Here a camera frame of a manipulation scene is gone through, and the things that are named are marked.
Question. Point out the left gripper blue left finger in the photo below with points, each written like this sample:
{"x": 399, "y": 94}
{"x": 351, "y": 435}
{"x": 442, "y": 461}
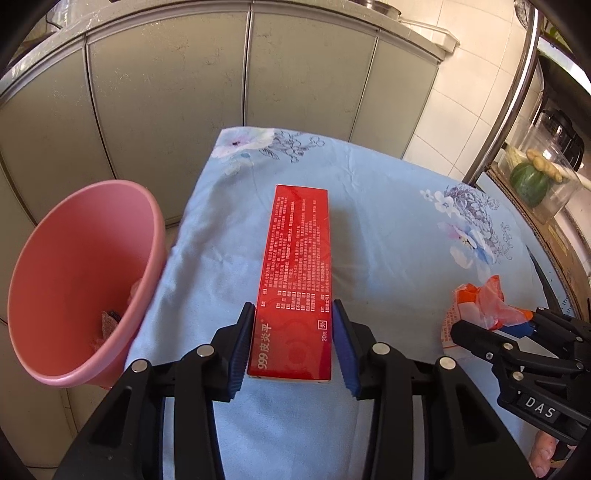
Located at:
{"x": 241, "y": 336}

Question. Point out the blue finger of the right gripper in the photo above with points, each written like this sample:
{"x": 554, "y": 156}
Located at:
{"x": 526, "y": 329}
{"x": 484, "y": 344}

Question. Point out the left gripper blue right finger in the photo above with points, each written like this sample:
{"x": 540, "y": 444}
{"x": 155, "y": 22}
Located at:
{"x": 347, "y": 348}

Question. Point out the red medicine box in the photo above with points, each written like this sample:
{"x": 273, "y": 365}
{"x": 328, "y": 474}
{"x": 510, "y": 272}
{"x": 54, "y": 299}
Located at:
{"x": 292, "y": 332}

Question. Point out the silver scouring cloth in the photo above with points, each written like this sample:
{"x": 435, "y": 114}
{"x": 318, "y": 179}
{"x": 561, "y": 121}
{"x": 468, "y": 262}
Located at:
{"x": 109, "y": 322}

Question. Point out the pink plastic trash bucket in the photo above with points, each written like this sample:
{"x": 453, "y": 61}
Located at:
{"x": 81, "y": 260}

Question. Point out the kitchen counter cabinets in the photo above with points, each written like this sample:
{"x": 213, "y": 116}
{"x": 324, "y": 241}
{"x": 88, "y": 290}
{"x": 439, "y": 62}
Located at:
{"x": 139, "y": 90}

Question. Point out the person's right hand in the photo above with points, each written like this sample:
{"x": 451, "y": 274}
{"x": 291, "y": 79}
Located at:
{"x": 541, "y": 454}

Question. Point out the flattened cardboard sheet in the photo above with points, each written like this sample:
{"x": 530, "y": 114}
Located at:
{"x": 562, "y": 274}

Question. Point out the light blue floral tablecloth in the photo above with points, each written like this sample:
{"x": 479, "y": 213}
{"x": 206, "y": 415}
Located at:
{"x": 403, "y": 239}

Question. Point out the green bell pepper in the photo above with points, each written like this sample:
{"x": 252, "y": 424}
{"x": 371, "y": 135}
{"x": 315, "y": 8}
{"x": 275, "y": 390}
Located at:
{"x": 530, "y": 185}

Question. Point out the clear plastic measuring jug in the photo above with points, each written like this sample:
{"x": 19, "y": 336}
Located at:
{"x": 559, "y": 194}

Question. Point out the ginger root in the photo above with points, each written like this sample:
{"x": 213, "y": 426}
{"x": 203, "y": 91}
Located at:
{"x": 543, "y": 165}

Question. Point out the steel pot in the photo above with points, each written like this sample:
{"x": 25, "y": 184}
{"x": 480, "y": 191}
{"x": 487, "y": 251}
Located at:
{"x": 381, "y": 7}

